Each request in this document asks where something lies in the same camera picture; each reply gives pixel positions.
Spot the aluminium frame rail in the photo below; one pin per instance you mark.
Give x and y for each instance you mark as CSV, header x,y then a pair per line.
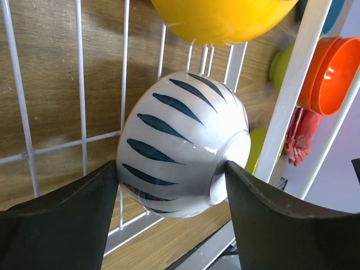
x,y
208,250

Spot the red plastic bag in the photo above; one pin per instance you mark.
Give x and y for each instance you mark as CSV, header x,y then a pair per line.
x,y
300,133

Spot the red orange bowl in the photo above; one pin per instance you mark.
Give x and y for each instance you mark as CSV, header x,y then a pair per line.
x,y
322,48
335,76

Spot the yellow orange bowl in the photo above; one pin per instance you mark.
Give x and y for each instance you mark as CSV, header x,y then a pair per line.
x,y
221,23

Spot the blue bowl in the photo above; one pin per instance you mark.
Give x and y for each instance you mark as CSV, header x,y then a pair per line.
x,y
332,16

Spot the lime green bowl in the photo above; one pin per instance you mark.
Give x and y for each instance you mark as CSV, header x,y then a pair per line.
x,y
279,66

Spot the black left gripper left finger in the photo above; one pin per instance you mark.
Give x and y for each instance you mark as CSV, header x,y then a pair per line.
x,y
63,229

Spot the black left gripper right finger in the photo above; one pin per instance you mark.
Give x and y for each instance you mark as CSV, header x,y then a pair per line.
x,y
275,230

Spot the white wire dish rack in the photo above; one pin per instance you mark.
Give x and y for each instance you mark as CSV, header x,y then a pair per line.
x,y
305,44

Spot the white black striped bowl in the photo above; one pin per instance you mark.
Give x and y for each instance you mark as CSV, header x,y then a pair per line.
x,y
173,149

